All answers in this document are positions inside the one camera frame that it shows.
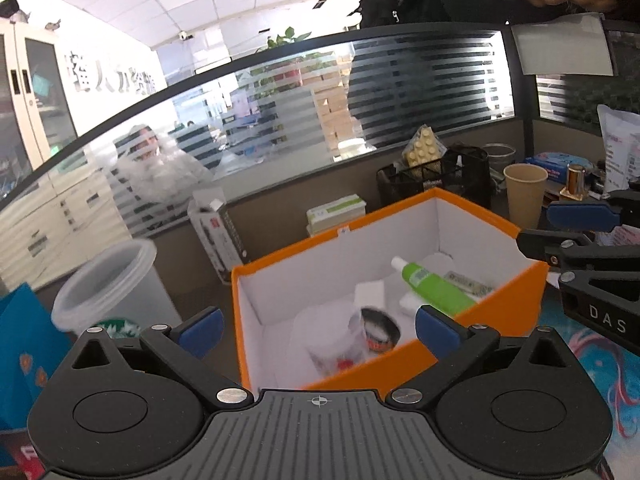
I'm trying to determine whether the white paper sheet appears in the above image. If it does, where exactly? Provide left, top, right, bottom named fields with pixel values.
left=511, top=12, right=615, bottom=77

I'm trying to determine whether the printed blue red mouse mat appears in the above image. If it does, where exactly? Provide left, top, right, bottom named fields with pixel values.
left=0, top=255, right=640, bottom=480

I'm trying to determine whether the green tube white cap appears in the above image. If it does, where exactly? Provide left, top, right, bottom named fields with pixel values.
left=391, top=256, right=478, bottom=317

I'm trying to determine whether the white plastic bag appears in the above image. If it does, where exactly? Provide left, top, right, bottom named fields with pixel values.
left=597, top=105, right=640, bottom=196

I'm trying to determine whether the striped glass desk partition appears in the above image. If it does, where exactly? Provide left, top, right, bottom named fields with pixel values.
left=0, top=25, right=516, bottom=281

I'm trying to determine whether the blue paper bag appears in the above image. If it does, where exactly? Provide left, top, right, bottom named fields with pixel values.
left=0, top=282, right=76, bottom=431

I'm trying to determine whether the black mesh desk organizer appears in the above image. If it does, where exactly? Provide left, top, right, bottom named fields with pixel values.
left=376, top=145, right=492, bottom=208

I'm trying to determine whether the grey round container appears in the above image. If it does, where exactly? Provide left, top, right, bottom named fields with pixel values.
left=482, top=143, right=516, bottom=173

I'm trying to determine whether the grey printed card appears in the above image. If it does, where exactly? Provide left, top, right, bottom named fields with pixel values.
left=444, top=270, right=493, bottom=295

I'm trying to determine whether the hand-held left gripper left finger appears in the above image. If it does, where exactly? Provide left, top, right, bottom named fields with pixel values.
left=65, top=306, right=254, bottom=409

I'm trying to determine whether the small white packet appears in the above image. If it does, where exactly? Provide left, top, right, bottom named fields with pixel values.
left=399, top=290, right=426, bottom=317

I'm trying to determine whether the green potted plant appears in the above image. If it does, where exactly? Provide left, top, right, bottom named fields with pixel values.
left=260, top=27, right=312, bottom=55

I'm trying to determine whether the gold cap perfume bottle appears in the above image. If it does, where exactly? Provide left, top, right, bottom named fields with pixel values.
left=560, top=163, right=588, bottom=201

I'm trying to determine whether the tape roll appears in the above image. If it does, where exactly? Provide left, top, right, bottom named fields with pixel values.
left=360, top=307, right=403, bottom=356

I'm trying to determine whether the orange cardboard box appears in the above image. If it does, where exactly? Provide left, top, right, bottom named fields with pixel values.
left=230, top=187, right=550, bottom=396

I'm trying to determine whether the yellow pill blister pack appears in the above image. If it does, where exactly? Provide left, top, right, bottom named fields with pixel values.
left=404, top=125, right=446, bottom=168

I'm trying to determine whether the white round container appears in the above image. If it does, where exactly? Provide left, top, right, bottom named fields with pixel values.
left=292, top=300, right=381, bottom=376

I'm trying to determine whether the blue flat box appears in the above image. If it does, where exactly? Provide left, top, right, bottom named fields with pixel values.
left=525, top=151, right=596, bottom=183

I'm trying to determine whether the black white pen box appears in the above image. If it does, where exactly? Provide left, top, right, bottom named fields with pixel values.
left=187, top=187, right=251, bottom=286

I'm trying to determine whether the small white box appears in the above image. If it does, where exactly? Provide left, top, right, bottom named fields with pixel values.
left=355, top=280, right=387, bottom=311

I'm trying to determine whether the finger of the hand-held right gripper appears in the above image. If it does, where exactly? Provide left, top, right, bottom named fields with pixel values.
left=516, top=229, right=640, bottom=283
left=546, top=190, right=640, bottom=233

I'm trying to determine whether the white green flat box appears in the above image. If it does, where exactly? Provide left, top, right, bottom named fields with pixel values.
left=306, top=196, right=368, bottom=238

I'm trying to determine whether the white glass door cabinet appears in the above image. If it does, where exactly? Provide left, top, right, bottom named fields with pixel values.
left=0, top=17, right=78, bottom=186

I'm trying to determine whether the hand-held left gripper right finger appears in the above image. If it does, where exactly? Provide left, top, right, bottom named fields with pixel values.
left=385, top=305, right=576, bottom=409

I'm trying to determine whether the beige paper cup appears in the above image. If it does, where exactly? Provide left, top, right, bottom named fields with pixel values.
left=503, top=163, right=549, bottom=231

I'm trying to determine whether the translucent plastic cup green logo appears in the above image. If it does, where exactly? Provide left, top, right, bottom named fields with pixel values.
left=51, top=239, right=183, bottom=343

